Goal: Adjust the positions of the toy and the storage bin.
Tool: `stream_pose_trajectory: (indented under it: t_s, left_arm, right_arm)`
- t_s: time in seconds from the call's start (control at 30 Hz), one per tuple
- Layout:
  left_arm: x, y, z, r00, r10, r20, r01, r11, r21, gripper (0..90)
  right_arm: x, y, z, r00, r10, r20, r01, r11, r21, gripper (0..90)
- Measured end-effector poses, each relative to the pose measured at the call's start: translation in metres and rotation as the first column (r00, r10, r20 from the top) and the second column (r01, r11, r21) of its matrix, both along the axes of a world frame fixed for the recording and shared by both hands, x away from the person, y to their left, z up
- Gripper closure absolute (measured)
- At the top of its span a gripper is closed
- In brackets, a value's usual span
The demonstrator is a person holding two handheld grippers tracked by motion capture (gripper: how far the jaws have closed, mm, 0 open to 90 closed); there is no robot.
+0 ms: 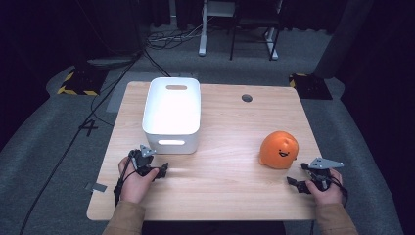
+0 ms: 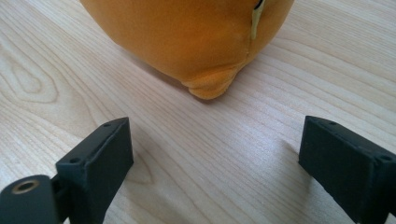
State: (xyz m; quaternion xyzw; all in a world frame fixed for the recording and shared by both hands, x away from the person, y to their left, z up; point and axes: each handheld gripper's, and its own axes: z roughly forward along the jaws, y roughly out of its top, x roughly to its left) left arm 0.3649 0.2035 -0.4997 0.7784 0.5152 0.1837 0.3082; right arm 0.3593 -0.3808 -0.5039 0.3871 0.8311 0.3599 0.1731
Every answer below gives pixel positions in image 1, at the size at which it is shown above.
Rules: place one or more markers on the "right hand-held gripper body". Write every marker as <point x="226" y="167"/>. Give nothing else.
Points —
<point x="321" y="169"/>

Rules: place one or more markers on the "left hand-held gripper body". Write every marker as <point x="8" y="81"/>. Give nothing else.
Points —
<point x="143" y="159"/>

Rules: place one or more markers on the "orange smiley squishy toy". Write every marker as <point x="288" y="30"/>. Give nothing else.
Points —
<point x="277" y="147"/>

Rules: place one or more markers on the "white plastic storage bin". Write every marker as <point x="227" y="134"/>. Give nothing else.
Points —
<point x="171" y="111"/>

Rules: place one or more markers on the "person's left hand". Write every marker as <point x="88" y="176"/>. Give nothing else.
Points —
<point x="137" y="186"/>

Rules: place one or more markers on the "person's right hand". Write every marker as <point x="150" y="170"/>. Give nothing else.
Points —
<point x="326" y="196"/>

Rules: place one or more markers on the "grey tape strip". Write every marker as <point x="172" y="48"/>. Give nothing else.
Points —
<point x="96" y="187"/>

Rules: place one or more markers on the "dark round table grommet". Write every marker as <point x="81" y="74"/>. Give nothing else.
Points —
<point x="247" y="98"/>

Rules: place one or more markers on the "yellow black striped base plate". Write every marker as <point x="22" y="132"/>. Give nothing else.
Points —
<point x="83" y="83"/>
<point x="310" y="86"/>

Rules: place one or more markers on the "white desk frame leg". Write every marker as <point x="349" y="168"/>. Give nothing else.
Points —
<point x="203" y="32"/>
<point x="272" y="44"/>

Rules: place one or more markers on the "black metal chair frame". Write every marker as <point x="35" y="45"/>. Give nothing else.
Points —
<point x="254" y="23"/>

